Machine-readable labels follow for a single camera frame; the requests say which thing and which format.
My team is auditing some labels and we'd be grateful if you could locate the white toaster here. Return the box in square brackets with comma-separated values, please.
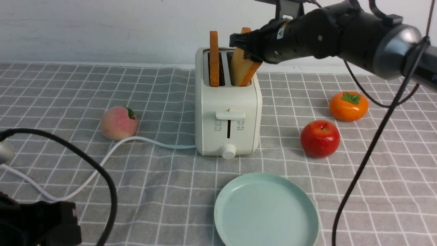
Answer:
[195, 47, 263, 159]

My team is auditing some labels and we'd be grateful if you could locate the orange persimmon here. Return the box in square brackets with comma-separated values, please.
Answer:
[329, 91, 369, 122]

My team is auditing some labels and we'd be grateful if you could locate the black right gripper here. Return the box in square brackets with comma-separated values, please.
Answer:
[229, 9, 341, 64]

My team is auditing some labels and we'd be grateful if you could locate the light green plate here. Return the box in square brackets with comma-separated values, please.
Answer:
[214, 173, 320, 246]

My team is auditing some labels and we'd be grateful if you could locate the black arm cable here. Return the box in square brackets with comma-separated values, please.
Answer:
[0, 128, 118, 246]
[331, 0, 437, 246]

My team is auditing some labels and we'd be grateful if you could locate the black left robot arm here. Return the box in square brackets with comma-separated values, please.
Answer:
[0, 193, 82, 246]

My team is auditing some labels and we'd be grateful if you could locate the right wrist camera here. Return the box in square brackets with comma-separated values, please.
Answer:
[257, 0, 321, 20]

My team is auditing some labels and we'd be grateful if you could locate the red apple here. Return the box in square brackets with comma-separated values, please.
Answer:
[300, 120, 341, 159]

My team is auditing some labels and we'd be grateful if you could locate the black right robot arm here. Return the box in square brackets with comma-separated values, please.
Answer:
[229, 0, 423, 80]

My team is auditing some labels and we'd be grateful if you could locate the pink peach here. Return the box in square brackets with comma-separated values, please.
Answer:
[100, 106, 139, 141]

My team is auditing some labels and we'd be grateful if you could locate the white power cable with plug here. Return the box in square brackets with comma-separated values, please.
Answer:
[0, 136, 197, 202]

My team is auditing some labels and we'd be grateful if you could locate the toast slice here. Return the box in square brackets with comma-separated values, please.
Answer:
[229, 47, 262, 87]
[209, 31, 220, 87]

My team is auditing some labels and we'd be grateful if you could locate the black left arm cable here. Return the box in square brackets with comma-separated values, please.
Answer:
[0, 128, 118, 246]

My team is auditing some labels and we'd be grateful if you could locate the grey checked tablecloth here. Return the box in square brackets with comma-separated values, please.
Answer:
[0, 62, 437, 246]

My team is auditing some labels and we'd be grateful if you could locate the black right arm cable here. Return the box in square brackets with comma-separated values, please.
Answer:
[331, 0, 437, 246]

